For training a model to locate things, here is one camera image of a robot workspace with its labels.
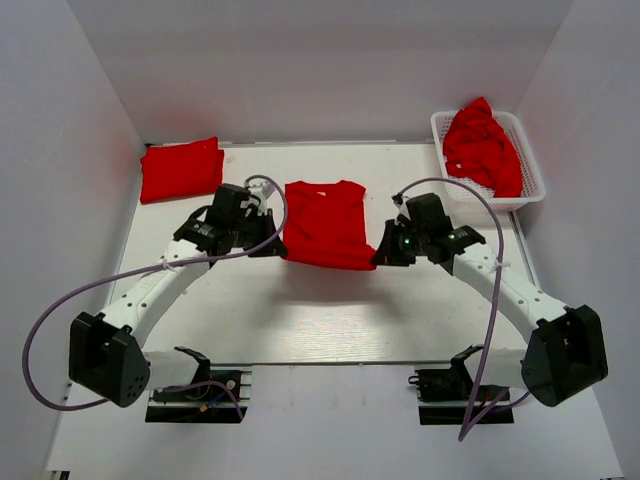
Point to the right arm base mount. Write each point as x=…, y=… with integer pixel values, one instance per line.
x=443, y=395

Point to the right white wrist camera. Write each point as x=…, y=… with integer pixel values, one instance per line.
x=403, y=216

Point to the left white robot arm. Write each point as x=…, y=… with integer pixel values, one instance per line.
x=106, y=353

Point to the white plastic basket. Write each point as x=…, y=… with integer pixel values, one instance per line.
x=533, y=188

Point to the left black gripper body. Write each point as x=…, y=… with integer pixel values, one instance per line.
x=252, y=227

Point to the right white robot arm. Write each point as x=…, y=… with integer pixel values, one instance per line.
x=565, y=350

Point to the folded red t shirt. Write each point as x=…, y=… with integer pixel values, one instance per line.
x=181, y=171

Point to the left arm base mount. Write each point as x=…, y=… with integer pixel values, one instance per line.
x=225, y=400

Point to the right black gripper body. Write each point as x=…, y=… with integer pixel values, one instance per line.
x=404, y=243

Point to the red t shirt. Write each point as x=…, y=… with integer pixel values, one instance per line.
x=181, y=171
x=326, y=225

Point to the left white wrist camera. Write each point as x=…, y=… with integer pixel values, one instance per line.
x=259, y=192

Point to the red t shirts pile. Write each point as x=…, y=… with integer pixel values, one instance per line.
x=477, y=147

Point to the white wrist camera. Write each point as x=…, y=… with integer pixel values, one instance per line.
x=259, y=192
x=403, y=216

